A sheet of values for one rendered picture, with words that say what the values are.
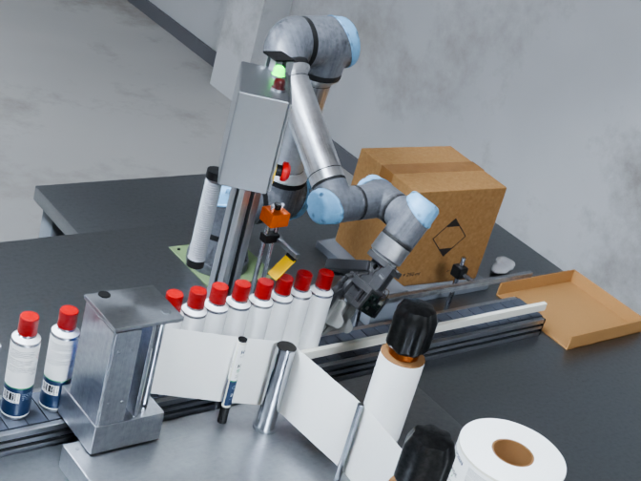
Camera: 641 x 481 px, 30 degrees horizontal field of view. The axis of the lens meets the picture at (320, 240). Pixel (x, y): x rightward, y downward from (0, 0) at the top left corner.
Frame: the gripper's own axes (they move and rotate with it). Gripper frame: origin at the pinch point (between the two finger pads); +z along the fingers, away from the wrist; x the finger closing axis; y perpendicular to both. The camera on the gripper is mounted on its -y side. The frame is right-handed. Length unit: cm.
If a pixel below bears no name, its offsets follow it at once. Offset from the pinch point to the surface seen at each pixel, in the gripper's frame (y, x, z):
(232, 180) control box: -2.5, -45.1, -16.2
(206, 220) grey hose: -8.2, -38.6, -6.4
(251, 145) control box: -1, -48, -24
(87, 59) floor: -363, 173, 8
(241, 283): 0.4, -29.2, -0.5
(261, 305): 2.8, -23.3, 1.0
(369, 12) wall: -242, 198, -92
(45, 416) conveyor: 3, -53, 37
